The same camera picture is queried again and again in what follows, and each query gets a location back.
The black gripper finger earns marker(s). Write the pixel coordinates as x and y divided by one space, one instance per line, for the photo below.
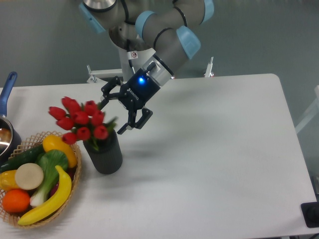
106 92
132 123

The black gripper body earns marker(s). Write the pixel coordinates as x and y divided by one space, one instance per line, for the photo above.
137 91

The red tulip bouquet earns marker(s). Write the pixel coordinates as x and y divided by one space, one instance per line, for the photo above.
83 122

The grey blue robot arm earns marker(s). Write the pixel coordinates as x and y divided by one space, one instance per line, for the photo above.
152 47

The dark grey ribbed vase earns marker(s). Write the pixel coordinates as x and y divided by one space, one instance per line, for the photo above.
108 159

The woven wicker basket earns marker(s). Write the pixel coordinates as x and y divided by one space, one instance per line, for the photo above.
28 143

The red fruit under banana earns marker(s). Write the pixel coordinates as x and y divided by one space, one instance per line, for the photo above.
54 189

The green bok choy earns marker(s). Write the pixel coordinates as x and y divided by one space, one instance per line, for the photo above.
47 161

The yellow banana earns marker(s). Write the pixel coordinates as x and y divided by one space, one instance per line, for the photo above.
52 204

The beige round mushroom cap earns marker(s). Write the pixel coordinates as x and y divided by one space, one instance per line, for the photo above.
29 176

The green cucumber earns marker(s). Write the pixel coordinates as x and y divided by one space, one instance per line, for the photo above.
27 156

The yellow bell pepper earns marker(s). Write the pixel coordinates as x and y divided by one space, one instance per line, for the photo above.
7 180

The orange fruit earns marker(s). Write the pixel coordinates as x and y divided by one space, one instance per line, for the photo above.
16 201

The black device at edge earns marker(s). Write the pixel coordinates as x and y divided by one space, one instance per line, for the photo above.
311 214

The blue handled saucepan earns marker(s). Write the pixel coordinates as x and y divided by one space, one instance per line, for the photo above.
9 138

